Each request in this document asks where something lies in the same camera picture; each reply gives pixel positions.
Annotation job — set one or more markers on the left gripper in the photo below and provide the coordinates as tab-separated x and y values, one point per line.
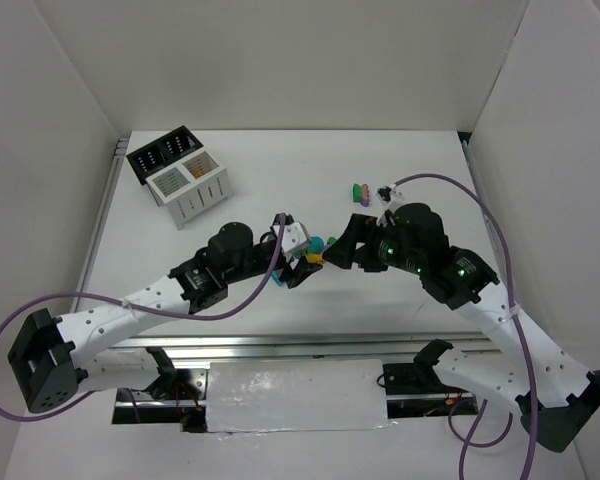
286	265

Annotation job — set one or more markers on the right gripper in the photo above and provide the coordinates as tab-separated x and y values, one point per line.
361	245

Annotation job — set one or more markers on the teal flower lego brick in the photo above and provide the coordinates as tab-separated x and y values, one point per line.
316	245

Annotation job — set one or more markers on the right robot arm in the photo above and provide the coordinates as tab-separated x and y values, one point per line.
564	395

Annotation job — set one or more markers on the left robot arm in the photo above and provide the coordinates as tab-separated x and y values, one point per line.
54	358

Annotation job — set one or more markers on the purple lotus lego brick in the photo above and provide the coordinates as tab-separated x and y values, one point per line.
328	256

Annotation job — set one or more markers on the white foam board front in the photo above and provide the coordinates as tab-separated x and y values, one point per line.
280	396

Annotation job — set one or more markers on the white slotted container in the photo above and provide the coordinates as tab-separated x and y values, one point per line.
182	195

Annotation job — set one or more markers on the black slotted container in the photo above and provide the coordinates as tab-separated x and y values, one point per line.
162	152

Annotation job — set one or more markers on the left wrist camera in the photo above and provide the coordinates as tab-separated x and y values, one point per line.
296	238

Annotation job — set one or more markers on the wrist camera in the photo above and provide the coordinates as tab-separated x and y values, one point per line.
391	200
296	238

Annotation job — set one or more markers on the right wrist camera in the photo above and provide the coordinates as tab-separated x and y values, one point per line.
391	200

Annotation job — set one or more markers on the aluminium table rail front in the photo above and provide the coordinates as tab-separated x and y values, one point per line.
195	350

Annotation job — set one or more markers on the aluminium rail right side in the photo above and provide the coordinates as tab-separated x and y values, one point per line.
496	234

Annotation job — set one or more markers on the aluminium rail left side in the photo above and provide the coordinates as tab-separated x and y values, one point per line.
119	152

